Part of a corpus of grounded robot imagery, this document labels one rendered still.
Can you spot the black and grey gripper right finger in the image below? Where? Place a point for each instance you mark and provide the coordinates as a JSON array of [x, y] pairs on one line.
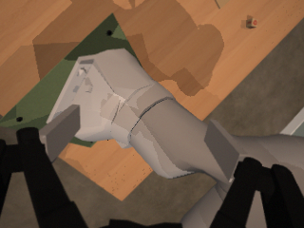
[[282, 199]]

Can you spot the tan flat mat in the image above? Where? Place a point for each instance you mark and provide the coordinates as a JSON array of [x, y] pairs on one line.
[[221, 3]]

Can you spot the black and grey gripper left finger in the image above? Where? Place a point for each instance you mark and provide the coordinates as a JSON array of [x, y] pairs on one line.
[[52, 206]]

